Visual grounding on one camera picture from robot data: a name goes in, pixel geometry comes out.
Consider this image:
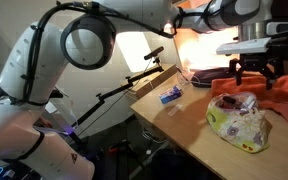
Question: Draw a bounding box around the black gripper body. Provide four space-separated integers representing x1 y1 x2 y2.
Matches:
229 53 284 74

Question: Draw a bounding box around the floral cosmetic pouch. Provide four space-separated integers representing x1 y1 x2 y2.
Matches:
206 92 269 153

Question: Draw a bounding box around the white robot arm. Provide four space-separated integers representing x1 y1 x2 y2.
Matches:
0 0 273 180

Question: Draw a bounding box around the orange towel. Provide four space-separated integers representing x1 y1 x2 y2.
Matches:
211 75 288 122

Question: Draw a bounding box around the blue band-aid box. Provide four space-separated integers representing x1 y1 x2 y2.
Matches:
159 86 182 104

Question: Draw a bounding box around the single adhesive bandage strip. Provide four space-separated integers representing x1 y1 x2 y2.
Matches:
168 104 183 116

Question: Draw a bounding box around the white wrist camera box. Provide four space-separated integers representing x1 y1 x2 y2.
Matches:
216 37 271 55

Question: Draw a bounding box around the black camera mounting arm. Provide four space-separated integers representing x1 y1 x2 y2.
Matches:
71 65 164 127

